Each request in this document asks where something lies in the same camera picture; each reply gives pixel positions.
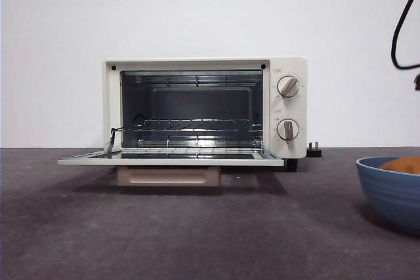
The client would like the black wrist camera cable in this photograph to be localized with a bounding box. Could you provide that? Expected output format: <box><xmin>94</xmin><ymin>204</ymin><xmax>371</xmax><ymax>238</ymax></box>
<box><xmin>390</xmin><ymin>0</ymin><xmax>420</xmax><ymax>71</ymax></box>

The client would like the brown potato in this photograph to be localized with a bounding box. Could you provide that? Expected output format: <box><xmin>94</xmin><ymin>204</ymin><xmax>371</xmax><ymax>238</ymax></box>
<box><xmin>380</xmin><ymin>156</ymin><xmax>420</xmax><ymax>174</ymax></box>

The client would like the metal wire oven rack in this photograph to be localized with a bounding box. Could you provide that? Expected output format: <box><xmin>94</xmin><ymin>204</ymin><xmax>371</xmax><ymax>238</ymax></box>
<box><xmin>133</xmin><ymin>115</ymin><xmax>263</xmax><ymax>137</ymax></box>

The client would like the blue ribbed bowl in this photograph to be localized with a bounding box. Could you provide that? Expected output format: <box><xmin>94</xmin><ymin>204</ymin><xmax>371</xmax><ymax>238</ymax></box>
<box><xmin>356</xmin><ymin>156</ymin><xmax>420</xmax><ymax>235</ymax></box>

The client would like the white Toshiba toaster oven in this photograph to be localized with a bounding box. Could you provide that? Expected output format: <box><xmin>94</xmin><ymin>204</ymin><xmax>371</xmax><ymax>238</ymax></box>
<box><xmin>102</xmin><ymin>55</ymin><xmax>308</xmax><ymax>172</ymax></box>

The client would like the black power plug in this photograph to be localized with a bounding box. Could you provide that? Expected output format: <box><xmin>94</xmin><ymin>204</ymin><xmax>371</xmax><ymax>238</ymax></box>
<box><xmin>306</xmin><ymin>141</ymin><xmax>322</xmax><ymax>158</ymax></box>

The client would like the beige oven knob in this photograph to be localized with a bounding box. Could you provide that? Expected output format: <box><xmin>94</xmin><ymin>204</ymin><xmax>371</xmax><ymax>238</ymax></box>
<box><xmin>276</xmin><ymin>119</ymin><xmax>300</xmax><ymax>142</ymax></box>
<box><xmin>277</xmin><ymin>75</ymin><xmax>300</xmax><ymax>98</ymax></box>

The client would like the glass oven door beige handle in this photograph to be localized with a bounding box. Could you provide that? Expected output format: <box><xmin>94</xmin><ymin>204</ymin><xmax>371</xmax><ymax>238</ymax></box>
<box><xmin>58</xmin><ymin>127</ymin><xmax>285</xmax><ymax>188</ymax></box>

